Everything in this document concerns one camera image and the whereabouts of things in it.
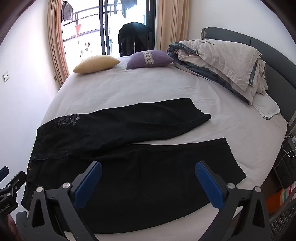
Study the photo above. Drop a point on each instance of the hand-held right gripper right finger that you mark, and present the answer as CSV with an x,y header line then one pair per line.
x,y
209,185

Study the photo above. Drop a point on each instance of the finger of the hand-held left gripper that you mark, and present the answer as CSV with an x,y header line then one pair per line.
x,y
3,173
16,182

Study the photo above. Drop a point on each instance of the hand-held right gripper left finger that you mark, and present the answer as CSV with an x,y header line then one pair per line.
x,y
89,183

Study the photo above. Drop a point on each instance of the black denim pants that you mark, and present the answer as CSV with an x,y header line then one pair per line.
x,y
138,171

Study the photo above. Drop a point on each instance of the striped cloth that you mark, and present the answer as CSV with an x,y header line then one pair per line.
x,y
288,194

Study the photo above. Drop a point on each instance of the grey mesh basket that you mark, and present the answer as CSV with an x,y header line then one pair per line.
x,y
284,222

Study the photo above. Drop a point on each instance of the bed with white sheet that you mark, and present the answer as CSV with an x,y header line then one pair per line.
x,y
161,92

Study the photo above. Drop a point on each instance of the yellow pillow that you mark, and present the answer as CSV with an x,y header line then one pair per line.
x,y
97,63

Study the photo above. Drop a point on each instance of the folded beige and grey duvet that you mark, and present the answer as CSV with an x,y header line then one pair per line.
x,y
219,62

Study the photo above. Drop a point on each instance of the purple patterned pillow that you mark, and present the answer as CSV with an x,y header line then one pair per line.
x,y
150,59

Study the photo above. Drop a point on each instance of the beige curtain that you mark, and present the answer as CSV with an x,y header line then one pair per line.
x,y
172,23
57,46

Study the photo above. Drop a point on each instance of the grey bed headboard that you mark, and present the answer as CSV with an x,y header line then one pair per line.
x,y
277,60

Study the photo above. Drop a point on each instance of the red triangular flag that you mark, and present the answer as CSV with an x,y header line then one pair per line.
x,y
78,29

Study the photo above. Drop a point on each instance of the black garment on rack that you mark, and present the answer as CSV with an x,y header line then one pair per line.
x,y
134,34

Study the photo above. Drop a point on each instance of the hanging grey garment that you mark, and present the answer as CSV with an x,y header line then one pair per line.
x,y
67,11

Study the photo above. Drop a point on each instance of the hanging dark garment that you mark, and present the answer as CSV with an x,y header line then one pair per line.
x,y
124,8

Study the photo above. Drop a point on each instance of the white wall socket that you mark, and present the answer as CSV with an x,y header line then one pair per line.
x,y
6,76

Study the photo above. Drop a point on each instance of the dark balcony door frame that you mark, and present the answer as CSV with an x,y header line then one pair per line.
x,y
151,14

